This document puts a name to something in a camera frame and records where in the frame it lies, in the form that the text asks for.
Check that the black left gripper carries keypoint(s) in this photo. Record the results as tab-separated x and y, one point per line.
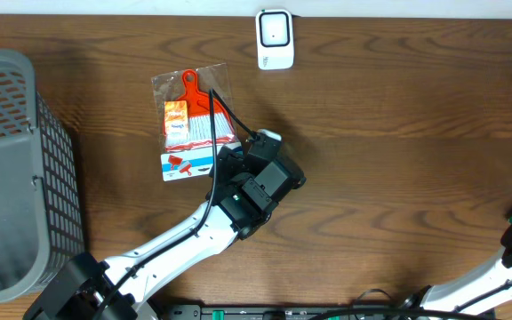
226	159

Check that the red packaged item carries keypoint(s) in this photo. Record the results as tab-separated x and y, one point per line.
193	108

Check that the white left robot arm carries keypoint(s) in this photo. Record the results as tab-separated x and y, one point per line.
246	189

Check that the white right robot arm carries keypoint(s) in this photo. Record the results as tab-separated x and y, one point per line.
481	289

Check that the white barcode scanner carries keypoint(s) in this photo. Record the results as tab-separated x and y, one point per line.
275	41

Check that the grey plastic basket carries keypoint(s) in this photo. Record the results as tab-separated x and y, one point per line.
41	224

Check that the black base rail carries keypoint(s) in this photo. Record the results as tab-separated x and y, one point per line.
181	309

